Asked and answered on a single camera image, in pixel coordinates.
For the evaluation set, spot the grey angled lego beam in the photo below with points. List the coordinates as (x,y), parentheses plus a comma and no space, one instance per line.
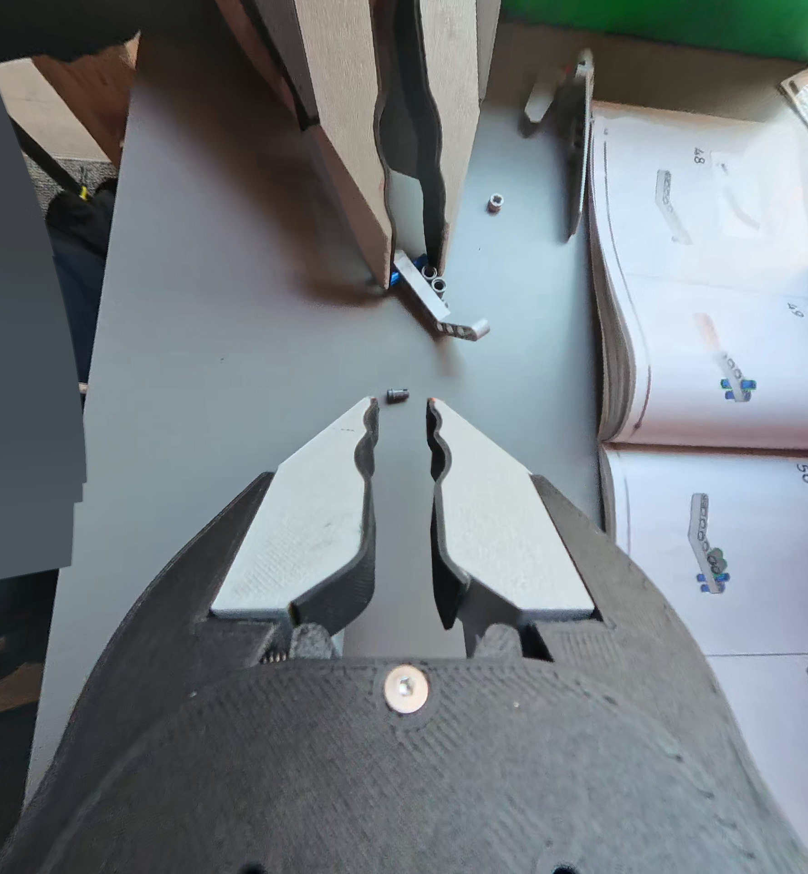
(426,285)

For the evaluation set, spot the small grey lego bush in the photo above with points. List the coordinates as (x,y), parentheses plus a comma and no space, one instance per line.
(495,203)

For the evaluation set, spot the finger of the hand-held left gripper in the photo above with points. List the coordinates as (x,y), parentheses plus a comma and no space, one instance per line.
(335,102)
(455,82)

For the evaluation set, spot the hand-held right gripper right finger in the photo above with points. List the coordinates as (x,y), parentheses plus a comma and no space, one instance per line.
(499,532)

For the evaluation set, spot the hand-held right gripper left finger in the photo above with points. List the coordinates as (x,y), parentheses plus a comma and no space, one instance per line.
(301,532)

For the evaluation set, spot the small black lego pin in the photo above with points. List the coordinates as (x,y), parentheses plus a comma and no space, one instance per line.
(397,395)

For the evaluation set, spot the green box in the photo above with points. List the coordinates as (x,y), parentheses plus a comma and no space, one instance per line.
(650,27)

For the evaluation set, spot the white lego instruction booklet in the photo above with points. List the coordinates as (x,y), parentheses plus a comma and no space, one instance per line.
(718,307)

